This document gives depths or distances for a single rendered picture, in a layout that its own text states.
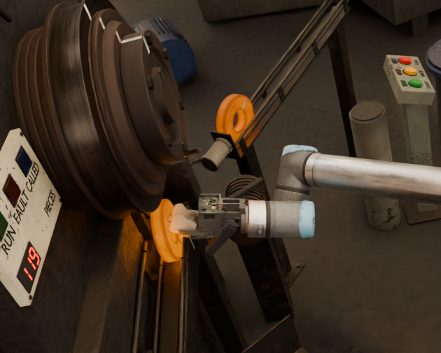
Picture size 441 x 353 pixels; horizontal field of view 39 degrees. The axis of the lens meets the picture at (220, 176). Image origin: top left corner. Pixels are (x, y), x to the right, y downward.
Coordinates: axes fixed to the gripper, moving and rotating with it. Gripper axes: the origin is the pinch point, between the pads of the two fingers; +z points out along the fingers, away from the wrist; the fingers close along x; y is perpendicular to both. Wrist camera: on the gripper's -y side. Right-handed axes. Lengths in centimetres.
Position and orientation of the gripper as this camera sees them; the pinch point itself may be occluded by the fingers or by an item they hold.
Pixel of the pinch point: (165, 224)
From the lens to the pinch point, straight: 155.7
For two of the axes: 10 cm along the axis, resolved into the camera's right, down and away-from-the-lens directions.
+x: -0.1, 6.2, -7.8
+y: 0.0, -7.8, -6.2
